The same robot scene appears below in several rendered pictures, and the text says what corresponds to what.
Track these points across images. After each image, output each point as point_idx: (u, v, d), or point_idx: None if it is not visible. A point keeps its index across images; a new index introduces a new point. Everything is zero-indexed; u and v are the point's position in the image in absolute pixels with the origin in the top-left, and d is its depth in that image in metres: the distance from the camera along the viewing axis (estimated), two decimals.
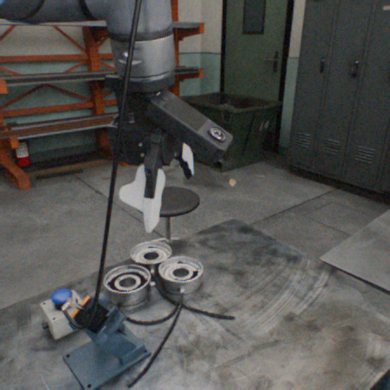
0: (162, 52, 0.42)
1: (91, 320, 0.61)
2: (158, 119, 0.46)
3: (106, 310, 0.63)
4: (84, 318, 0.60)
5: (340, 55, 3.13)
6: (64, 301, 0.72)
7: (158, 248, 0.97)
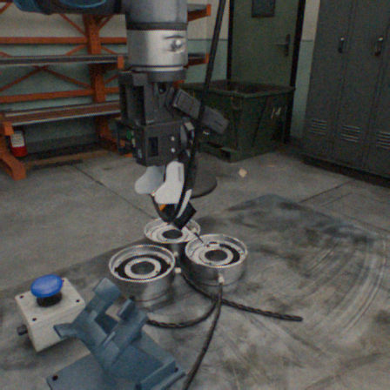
0: (186, 43, 0.47)
1: None
2: (186, 107, 0.49)
3: (192, 206, 0.58)
4: (171, 209, 0.55)
5: (362, 32, 2.89)
6: (51, 293, 0.47)
7: None
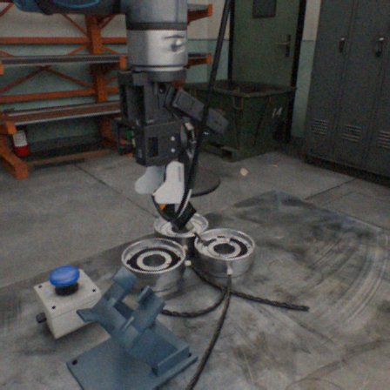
0: (186, 43, 0.47)
1: None
2: (187, 107, 0.49)
3: (192, 205, 0.58)
4: (171, 209, 0.55)
5: (363, 32, 2.91)
6: (70, 283, 0.50)
7: (189, 220, 0.75)
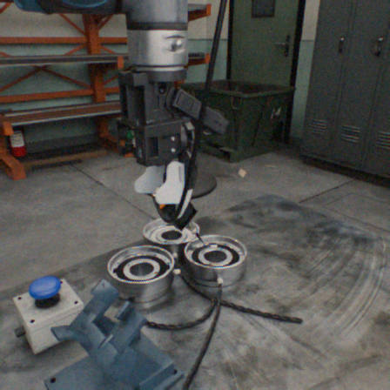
0: (186, 43, 0.47)
1: None
2: (187, 107, 0.49)
3: (193, 206, 0.58)
4: (172, 209, 0.55)
5: (362, 32, 2.89)
6: (50, 295, 0.47)
7: None
